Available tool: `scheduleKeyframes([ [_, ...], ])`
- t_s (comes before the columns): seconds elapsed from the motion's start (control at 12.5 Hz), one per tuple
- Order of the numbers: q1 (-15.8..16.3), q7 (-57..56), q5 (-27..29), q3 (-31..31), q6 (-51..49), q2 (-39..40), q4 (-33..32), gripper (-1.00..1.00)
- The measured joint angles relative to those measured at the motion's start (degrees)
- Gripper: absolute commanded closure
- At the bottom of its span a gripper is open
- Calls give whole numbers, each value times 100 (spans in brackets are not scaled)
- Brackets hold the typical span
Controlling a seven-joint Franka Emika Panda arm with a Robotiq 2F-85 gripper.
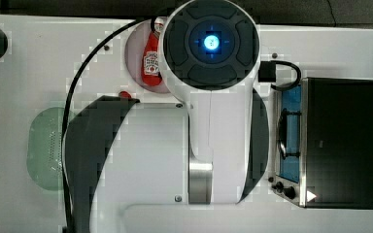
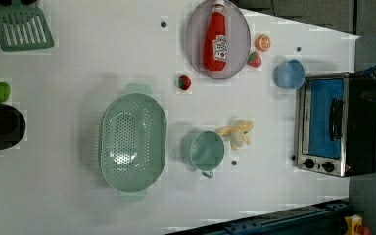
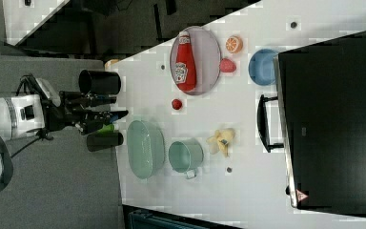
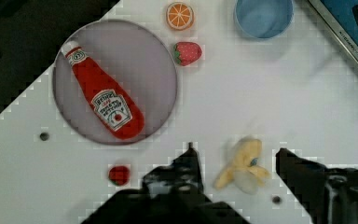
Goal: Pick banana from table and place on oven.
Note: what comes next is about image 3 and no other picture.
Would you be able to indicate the black cylinder post lower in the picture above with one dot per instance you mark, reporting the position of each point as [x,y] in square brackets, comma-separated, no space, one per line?
[97,141]

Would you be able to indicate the pink plush strawberry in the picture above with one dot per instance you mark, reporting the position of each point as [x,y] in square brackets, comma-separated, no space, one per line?
[227,66]

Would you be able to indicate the red plush ketchup bottle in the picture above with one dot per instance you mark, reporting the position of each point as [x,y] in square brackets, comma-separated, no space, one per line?
[185,71]

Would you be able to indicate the green metal cup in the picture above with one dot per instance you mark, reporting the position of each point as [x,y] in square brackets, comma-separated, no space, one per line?
[185,156]

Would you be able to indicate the blue bowl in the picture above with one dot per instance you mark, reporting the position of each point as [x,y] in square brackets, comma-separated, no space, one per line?
[261,67]

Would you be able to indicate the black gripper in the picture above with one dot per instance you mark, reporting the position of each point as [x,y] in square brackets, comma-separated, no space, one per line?
[65,109]

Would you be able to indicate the orange slice toy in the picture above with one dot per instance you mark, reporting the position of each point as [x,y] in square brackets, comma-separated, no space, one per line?
[234,44]

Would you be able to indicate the black toaster oven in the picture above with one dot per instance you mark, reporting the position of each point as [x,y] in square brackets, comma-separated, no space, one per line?
[321,96]

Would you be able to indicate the small red strawberry toy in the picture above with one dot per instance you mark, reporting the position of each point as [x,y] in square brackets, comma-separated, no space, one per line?
[177,104]

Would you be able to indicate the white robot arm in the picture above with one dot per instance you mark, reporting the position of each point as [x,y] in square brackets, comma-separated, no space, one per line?
[35,114]

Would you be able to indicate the green perforated colander basket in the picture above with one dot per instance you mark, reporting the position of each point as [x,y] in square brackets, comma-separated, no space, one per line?
[146,148]

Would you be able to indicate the black cylinder post upper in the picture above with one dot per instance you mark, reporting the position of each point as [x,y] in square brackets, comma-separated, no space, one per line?
[96,82]

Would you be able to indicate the yellow plush banana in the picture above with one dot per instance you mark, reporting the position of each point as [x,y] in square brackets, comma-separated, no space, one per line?
[220,141]

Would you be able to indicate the black cylinder post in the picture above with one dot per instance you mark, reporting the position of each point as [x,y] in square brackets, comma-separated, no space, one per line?
[97,141]
[96,82]

